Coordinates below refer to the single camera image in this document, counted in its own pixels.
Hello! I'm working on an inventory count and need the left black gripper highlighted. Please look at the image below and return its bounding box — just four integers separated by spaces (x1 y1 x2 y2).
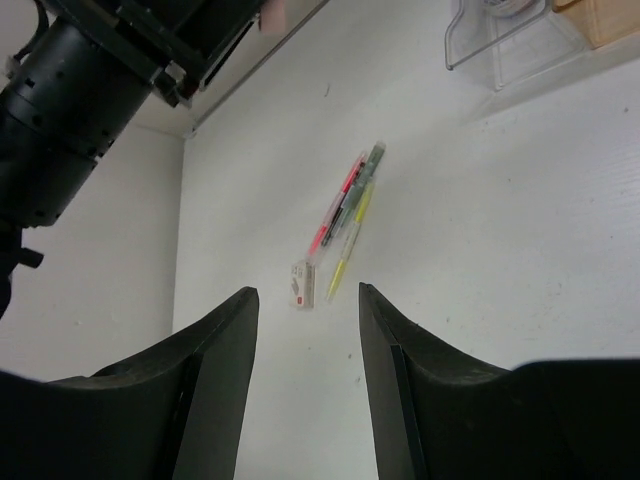
44 0 265 106

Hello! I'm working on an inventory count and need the clear plastic tray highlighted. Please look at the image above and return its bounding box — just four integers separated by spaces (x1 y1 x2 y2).
444 0 586 91

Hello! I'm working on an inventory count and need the wooden tray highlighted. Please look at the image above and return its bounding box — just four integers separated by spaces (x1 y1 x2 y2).
552 0 639 49

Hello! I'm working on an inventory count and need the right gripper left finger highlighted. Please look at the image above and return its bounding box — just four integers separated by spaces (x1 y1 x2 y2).
172 287 259 479

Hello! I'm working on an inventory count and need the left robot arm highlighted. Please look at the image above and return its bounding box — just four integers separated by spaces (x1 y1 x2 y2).
1 0 262 305

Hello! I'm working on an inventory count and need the green grey pen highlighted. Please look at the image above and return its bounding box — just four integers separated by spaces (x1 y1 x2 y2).
338 141 386 231

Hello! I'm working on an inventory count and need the clear small staples box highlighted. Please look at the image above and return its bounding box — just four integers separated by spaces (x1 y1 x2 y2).
289 260 316 310

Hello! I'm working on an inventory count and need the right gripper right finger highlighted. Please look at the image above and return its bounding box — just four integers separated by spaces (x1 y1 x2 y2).
359 283 428 479

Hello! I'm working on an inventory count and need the pink highlighter pen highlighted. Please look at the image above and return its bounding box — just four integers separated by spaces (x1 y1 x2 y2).
307 151 368 264

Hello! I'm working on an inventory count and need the red pen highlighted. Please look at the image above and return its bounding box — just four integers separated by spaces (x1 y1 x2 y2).
321 155 367 247

